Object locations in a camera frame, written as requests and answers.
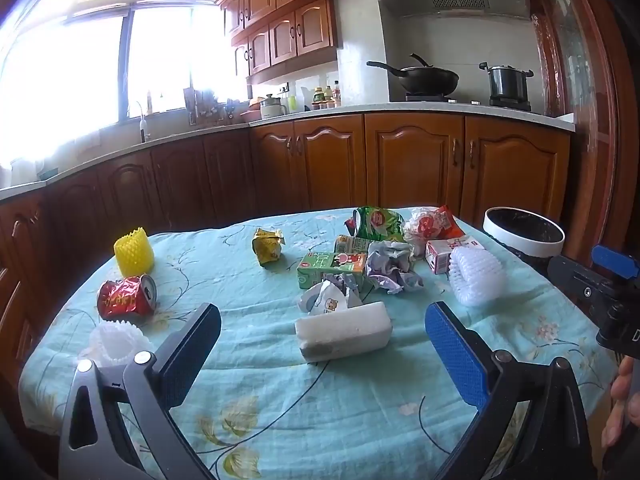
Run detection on white electric pot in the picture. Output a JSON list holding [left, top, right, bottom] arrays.
[[260, 94, 289, 120]]

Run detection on black gas stove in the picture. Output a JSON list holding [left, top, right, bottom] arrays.
[[402, 92, 533, 112]]

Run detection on white foam block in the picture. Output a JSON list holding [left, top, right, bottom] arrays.
[[294, 301, 392, 363]]

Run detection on red white snack bag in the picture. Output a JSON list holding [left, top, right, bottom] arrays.
[[402, 205, 466, 256]]

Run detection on person's right hand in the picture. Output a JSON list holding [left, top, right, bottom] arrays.
[[602, 360, 640, 448]]

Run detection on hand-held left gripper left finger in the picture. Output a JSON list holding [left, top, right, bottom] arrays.
[[59, 302, 222, 480]]

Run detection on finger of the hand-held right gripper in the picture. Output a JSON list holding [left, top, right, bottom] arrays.
[[547, 244, 640, 311]]

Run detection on grey paper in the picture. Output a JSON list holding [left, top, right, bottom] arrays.
[[365, 240, 426, 295]]

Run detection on wooden cabinets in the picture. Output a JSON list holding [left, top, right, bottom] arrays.
[[0, 112, 573, 311], [215, 0, 378, 78]]

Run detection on white kitchen countertop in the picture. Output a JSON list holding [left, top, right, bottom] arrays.
[[0, 101, 576, 201]]

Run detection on crumpled white bear wrapper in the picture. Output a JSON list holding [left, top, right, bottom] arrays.
[[298, 280, 363, 317]]

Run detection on small green orange carton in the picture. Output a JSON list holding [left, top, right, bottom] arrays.
[[334, 234, 373, 256]]

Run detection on wooden upper cabinets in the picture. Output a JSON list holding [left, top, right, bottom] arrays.
[[215, 0, 378, 78]]

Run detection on kitchen window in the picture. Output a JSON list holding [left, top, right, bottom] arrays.
[[0, 2, 241, 161]]

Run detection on crushed red can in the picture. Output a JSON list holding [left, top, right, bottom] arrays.
[[96, 273, 158, 320]]

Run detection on yellow foam fruit net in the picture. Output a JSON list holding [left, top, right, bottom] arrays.
[[113, 226, 155, 278]]

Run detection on green snack bag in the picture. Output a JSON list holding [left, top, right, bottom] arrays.
[[344, 206, 406, 243]]

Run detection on black wok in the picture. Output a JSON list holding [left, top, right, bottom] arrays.
[[366, 53, 460, 97]]

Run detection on pink white small carton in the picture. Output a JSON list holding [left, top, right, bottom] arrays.
[[425, 237, 486, 275]]

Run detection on black white round bin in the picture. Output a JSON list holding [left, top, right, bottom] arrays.
[[482, 206, 566, 261]]

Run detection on wooden lower cabinets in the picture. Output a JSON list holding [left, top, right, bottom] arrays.
[[0, 112, 573, 311]]

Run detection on green drink carton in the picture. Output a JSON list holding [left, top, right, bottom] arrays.
[[296, 251, 371, 291]]

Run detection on white ruffled foam fruit net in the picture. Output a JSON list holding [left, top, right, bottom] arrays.
[[80, 321, 153, 368]]

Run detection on yellow snack wrapper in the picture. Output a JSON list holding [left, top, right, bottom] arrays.
[[251, 227, 287, 266]]

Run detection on sink faucet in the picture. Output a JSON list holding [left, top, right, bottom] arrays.
[[136, 101, 151, 143]]

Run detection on dark steel cooking pot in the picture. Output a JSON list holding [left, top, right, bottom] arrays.
[[479, 61, 535, 101]]

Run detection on wooden framed glass door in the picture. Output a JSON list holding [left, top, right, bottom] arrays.
[[530, 0, 640, 271]]

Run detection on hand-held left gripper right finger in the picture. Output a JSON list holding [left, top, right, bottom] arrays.
[[424, 301, 598, 480]]

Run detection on white foam net sleeve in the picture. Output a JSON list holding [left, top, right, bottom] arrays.
[[448, 248, 508, 307]]

